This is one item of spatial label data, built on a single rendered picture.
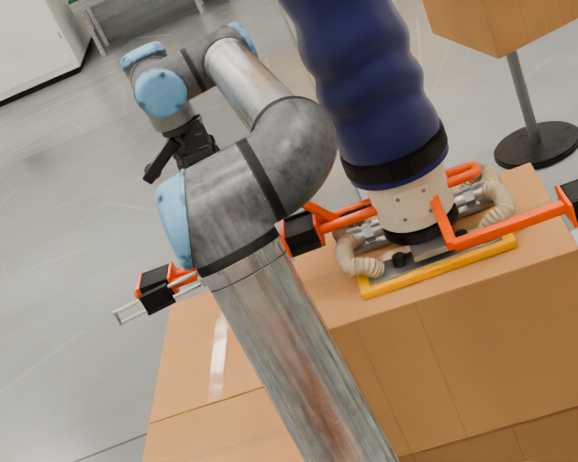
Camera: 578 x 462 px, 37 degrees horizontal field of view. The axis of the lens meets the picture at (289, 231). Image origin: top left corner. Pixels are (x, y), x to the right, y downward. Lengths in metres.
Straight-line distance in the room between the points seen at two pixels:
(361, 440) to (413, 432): 0.88
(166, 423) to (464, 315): 1.02
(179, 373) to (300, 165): 1.65
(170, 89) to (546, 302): 0.86
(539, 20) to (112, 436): 2.35
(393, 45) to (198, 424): 1.22
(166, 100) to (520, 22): 2.24
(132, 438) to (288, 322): 2.45
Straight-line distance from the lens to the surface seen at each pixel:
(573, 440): 2.14
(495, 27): 3.58
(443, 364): 1.90
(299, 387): 1.10
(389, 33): 1.68
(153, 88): 1.60
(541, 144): 4.16
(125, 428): 3.57
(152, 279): 1.98
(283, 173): 1.07
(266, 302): 1.08
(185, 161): 1.80
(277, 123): 1.11
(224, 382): 2.53
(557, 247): 1.82
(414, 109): 1.73
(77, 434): 3.72
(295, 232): 1.89
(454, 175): 1.91
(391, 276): 1.85
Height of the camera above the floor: 1.97
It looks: 27 degrees down
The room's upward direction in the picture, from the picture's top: 25 degrees counter-clockwise
